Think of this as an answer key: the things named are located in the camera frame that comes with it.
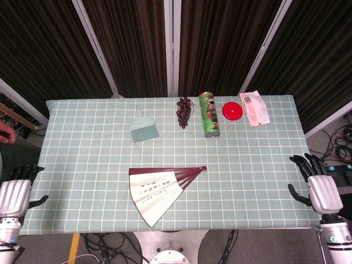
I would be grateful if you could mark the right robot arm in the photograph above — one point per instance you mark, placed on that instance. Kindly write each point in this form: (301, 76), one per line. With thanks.
(336, 237)

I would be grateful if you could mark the green chips can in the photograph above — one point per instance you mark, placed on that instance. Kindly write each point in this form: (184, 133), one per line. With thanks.
(209, 115)

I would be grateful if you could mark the small teal hand broom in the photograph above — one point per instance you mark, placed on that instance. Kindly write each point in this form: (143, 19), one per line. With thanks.
(143, 129)

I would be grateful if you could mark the person hand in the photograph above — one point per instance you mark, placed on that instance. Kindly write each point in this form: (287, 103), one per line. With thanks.
(6, 134)

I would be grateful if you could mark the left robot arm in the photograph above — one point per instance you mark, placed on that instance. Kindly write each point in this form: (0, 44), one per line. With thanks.
(8, 239)

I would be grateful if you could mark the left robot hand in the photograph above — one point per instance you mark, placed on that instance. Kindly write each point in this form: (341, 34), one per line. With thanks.
(12, 196)

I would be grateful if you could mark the black power strip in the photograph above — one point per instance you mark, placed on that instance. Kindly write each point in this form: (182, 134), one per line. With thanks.
(341, 176)

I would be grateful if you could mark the white frame post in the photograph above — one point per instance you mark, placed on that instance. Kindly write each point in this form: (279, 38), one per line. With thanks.
(262, 46)
(171, 46)
(22, 103)
(95, 46)

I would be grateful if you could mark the dark corrugated curtain panel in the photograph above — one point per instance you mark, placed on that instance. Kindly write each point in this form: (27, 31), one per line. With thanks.
(220, 46)
(126, 46)
(316, 55)
(35, 52)

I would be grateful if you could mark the dark red grape bunch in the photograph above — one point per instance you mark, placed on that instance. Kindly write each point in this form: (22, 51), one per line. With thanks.
(183, 111)

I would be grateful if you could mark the green checkered tablecloth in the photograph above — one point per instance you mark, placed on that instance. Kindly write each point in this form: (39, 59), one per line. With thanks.
(176, 165)

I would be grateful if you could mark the paper folding fan red ribs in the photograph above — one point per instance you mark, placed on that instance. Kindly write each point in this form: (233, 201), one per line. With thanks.
(156, 189)

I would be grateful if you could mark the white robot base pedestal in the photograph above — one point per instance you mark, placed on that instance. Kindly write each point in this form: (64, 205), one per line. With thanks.
(169, 247)

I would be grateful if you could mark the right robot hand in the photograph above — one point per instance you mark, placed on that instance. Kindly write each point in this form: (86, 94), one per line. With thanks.
(324, 195)

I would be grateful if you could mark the pink white paper card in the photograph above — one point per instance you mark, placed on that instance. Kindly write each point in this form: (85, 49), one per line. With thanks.
(254, 108)

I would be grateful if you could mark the wooden stick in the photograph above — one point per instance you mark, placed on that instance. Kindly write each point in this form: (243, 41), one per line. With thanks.
(16, 115)

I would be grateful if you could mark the red round disc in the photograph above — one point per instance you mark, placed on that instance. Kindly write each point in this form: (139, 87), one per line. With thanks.
(232, 111)

